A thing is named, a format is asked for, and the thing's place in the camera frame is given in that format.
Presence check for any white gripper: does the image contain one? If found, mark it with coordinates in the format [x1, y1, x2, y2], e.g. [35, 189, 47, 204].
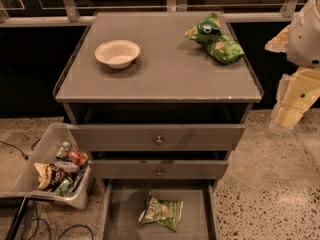
[265, 26, 320, 133]

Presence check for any green jalapeno chip bag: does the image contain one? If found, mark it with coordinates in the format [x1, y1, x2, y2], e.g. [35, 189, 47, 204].
[138, 193, 184, 232]

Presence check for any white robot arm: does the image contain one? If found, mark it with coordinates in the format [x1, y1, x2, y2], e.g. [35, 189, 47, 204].
[265, 0, 320, 133]

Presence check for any green chip bag on counter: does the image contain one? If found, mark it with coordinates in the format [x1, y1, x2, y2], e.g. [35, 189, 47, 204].
[184, 13, 244, 65]

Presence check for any grey drawer cabinet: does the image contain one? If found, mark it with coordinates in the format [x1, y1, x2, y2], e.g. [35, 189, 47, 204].
[54, 12, 263, 234]

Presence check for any grey top drawer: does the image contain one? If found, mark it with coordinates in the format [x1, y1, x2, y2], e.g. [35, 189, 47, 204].
[69, 124, 244, 152]

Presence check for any grey drawer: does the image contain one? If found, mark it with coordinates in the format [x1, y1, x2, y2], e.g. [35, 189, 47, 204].
[69, 124, 244, 152]
[102, 180, 220, 240]
[89, 160, 228, 179]

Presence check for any grey bottom drawer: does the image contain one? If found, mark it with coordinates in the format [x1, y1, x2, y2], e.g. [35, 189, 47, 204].
[102, 180, 220, 240]

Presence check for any grey middle drawer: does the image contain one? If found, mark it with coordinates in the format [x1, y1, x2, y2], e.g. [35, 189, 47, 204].
[89, 160, 228, 179]

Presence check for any brown snack bag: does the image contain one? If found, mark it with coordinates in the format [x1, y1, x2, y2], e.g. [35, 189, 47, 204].
[34, 162, 69, 190]

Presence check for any white paper bowl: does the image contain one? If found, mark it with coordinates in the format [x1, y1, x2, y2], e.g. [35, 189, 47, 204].
[95, 40, 140, 69]

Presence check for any orange soda can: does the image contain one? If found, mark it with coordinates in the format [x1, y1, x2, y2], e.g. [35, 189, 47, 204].
[69, 150, 88, 166]

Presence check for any green soda can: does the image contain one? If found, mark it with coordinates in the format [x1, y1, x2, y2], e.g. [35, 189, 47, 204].
[56, 141, 72, 160]

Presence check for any clear plastic bin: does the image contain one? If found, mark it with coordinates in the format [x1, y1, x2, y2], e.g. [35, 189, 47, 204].
[1, 123, 94, 209]

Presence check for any green snack packet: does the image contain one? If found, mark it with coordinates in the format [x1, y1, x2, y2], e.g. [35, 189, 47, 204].
[54, 177, 73, 196]

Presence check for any black cable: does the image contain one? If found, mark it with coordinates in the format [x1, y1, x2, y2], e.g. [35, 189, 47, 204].
[0, 137, 42, 162]

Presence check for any blue cable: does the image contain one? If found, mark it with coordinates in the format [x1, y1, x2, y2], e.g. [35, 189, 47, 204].
[20, 200, 95, 240]

